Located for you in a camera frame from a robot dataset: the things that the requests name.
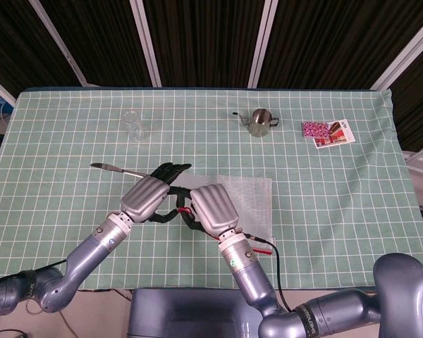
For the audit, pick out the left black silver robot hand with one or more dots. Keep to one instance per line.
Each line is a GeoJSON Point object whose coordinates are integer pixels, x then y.
{"type": "Point", "coordinates": [144, 199]}

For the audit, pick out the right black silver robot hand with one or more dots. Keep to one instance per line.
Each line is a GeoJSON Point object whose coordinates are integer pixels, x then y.
{"type": "Point", "coordinates": [213, 209]}

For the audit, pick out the clear mesh zipper pouch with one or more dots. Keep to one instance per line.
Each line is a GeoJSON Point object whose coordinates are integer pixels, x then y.
{"type": "Point", "coordinates": [254, 207]}

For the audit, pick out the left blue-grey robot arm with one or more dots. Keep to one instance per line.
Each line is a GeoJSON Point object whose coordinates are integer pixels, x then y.
{"type": "Point", "coordinates": [88, 253]}

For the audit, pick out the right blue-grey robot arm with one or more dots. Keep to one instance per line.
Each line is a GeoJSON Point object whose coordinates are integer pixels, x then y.
{"type": "Point", "coordinates": [254, 281]}

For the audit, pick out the small metal pitcher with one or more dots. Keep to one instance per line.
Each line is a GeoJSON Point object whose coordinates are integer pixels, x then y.
{"type": "Point", "coordinates": [259, 121]}

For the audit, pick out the silver table knife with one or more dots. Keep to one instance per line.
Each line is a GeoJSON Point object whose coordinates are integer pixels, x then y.
{"type": "Point", "coordinates": [116, 170]}

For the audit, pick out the clear drinking glass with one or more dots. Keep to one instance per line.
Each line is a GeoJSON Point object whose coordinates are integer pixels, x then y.
{"type": "Point", "coordinates": [135, 126]}

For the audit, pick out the blue-grey robot torso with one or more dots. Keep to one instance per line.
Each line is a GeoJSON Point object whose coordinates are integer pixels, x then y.
{"type": "Point", "coordinates": [197, 313]}

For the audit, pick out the green checkered tablecloth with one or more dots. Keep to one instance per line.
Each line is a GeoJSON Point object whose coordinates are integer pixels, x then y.
{"type": "Point", "coordinates": [338, 211]}

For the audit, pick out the pink patterned card box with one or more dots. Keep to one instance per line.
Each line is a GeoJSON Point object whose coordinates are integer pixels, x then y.
{"type": "Point", "coordinates": [314, 129]}

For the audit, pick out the red white postcard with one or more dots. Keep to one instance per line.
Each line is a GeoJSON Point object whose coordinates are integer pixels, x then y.
{"type": "Point", "coordinates": [338, 137]}

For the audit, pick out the black pleated curtain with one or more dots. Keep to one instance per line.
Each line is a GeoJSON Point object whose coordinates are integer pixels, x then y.
{"type": "Point", "coordinates": [204, 35]}

